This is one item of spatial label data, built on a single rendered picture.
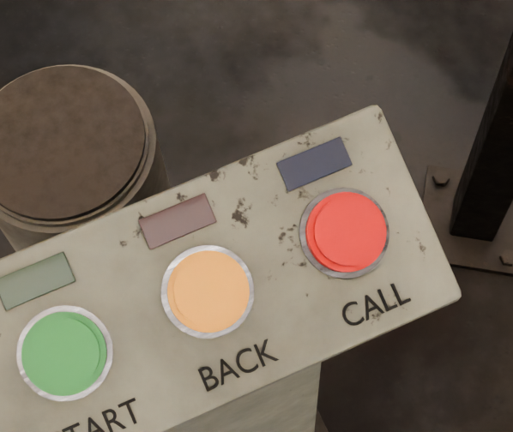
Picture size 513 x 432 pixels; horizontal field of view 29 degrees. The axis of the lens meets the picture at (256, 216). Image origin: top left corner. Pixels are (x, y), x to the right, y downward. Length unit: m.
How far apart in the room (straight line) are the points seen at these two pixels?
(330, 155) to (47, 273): 0.15
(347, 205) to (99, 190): 0.18
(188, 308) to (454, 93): 0.82
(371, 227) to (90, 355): 0.15
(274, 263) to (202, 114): 0.74
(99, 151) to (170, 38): 0.68
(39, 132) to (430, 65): 0.72
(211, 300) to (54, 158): 0.19
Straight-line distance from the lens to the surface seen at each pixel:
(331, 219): 0.49
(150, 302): 0.50
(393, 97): 1.24
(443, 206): 1.17
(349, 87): 1.25
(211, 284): 0.49
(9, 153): 0.64
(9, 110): 0.65
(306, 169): 0.50
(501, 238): 1.17
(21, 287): 0.50
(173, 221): 0.50
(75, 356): 0.49
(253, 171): 0.50
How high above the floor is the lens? 1.07
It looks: 66 degrees down
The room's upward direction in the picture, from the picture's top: 5 degrees counter-clockwise
